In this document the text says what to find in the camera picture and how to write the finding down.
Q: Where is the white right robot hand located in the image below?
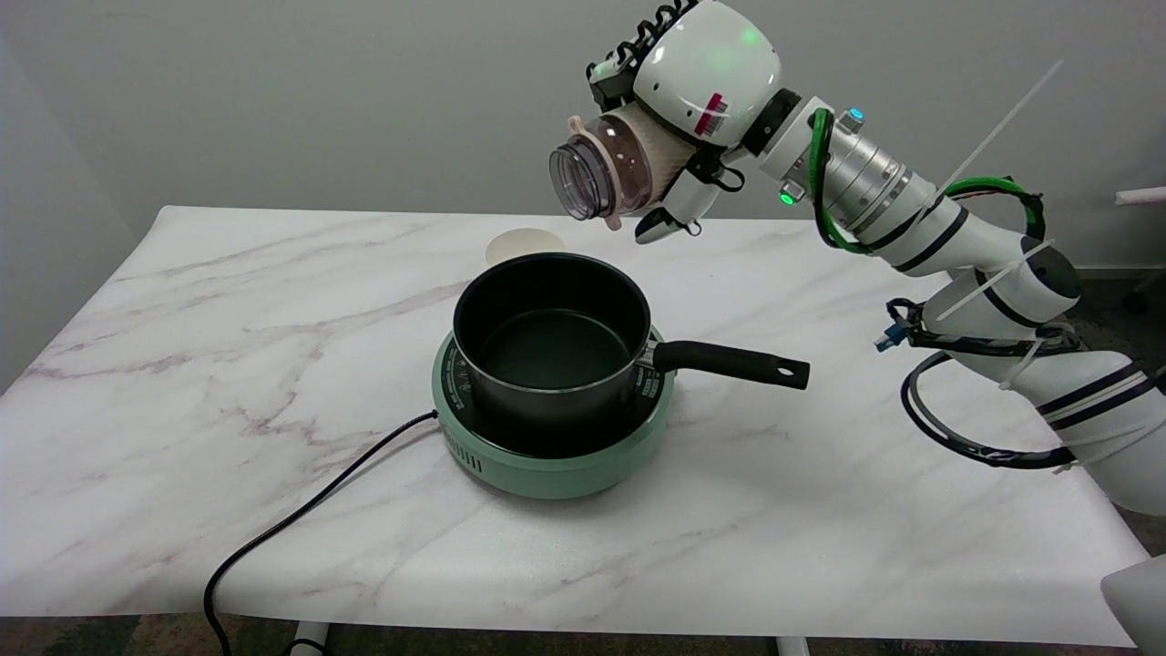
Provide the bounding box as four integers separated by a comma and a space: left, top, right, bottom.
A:
588, 0, 784, 245

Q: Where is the green round induction cooker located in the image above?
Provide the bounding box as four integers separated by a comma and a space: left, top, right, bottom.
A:
432, 323, 677, 500

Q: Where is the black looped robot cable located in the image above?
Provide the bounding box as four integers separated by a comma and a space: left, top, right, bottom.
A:
885, 296, 1166, 470

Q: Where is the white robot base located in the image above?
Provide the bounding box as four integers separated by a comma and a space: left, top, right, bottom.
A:
1100, 554, 1166, 652

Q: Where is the black soup pot with handle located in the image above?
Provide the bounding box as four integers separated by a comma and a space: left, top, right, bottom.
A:
453, 252, 811, 429

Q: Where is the black chair wheel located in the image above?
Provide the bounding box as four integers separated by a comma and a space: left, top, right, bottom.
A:
1122, 276, 1166, 315

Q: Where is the clear plastic jar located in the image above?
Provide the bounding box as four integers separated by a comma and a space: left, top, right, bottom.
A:
548, 114, 693, 231

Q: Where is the black power cord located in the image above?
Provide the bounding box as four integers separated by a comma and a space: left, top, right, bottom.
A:
203, 410, 440, 656

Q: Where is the long white zip tie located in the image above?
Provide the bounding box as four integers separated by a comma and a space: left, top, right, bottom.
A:
938, 59, 1065, 192

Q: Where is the green robot cable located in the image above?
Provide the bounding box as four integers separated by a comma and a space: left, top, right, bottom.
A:
809, 108, 1047, 256

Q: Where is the beige round lid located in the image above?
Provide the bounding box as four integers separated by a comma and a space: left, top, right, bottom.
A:
485, 228, 568, 268

